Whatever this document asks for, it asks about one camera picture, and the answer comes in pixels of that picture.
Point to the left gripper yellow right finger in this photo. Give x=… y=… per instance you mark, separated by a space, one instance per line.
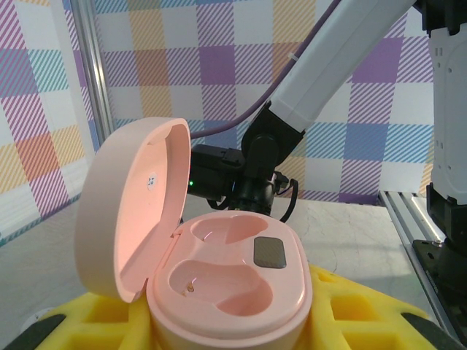
x=365 y=321

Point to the pink earbud charging case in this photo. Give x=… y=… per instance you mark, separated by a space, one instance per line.
x=233 y=291

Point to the aluminium frame post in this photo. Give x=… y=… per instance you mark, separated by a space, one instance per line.
x=93 y=73

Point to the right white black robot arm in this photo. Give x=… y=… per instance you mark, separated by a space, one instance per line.
x=328 y=62

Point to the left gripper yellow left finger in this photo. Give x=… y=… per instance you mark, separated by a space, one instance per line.
x=109 y=328

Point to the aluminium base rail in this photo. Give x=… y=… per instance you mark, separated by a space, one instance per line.
x=401 y=211

